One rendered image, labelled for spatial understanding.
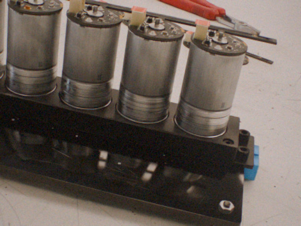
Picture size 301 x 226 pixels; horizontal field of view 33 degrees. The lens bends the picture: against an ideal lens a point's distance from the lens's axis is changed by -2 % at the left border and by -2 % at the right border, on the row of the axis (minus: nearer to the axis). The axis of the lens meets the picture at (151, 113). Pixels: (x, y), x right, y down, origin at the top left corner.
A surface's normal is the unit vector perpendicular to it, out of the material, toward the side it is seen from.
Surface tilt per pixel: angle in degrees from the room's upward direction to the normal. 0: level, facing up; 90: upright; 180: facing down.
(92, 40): 90
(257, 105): 0
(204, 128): 90
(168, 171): 0
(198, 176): 0
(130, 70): 90
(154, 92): 90
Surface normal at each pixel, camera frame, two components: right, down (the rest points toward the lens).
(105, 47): 0.59, 0.47
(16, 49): -0.47, 0.37
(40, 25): 0.37, 0.50
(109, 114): 0.15, -0.86
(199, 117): -0.22, 0.44
